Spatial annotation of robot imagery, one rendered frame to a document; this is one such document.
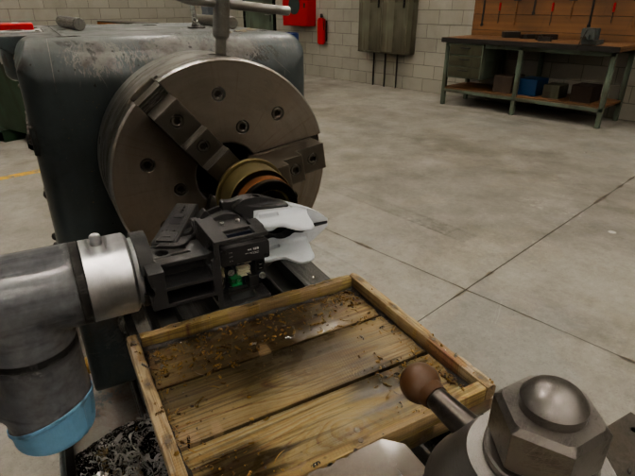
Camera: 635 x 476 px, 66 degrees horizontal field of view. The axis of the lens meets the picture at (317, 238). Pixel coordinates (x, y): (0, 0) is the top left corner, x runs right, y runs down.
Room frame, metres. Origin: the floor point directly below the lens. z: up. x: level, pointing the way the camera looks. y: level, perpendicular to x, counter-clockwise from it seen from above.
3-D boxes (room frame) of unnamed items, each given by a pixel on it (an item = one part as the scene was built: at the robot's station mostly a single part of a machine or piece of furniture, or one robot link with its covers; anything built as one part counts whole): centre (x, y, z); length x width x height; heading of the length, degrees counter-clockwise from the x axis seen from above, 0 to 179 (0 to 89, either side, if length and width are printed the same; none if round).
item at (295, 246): (0.48, 0.02, 1.06); 0.09 x 0.06 x 0.03; 119
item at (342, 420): (0.48, 0.02, 0.89); 0.36 x 0.30 x 0.04; 119
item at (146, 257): (0.43, 0.11, 1.08); 0.12 x 0.09 x 0.08; 119
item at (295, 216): (0.48, 0.02, 1.09); 0.09 x 0.06 x 0.03; 119
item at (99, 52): (1.06, 0.36, 1.06); 0.59 x 0.48 x 0.39; 29
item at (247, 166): (0.58, 0.08, 1.08); 0.09 x 0.09 x 0.09; 29
